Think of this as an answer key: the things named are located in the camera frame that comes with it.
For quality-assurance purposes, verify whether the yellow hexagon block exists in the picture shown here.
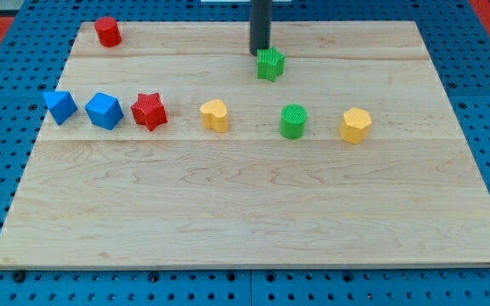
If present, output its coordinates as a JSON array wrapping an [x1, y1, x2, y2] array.
[[339, 107, 373, 145]]

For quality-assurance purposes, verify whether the red star block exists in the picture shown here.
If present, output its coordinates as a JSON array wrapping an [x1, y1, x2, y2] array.
[[130, 93, 168, 131]]

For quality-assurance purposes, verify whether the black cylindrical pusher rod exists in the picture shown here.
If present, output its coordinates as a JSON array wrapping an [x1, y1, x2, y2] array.
[[249, 0, 272, 55]]

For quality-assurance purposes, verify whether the green star block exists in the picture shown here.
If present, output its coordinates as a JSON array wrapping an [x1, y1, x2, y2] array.
[[257, 47, 286, 82]]

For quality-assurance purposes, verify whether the green cylinder block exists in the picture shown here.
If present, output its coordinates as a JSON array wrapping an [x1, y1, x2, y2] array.
[[279, 104, 308, 139]]

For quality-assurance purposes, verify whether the red cylinder block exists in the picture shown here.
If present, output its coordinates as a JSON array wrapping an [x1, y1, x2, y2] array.
[[94, 16, 122, 48]]

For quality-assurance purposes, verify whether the blue triangular block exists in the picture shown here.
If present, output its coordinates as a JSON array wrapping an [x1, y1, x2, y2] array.
[[43, 91, 77, 125]]

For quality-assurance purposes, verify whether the yellow heart block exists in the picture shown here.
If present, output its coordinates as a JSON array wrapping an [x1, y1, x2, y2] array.
[[200, 99, 228, 133]]

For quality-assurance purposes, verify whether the light wooden board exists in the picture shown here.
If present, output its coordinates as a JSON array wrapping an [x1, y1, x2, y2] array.
[[0, 21, 490, 270]]

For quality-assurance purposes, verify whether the blue cube block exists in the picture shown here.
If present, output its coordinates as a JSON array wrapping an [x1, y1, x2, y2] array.
[[85, 93, 123, 130]]

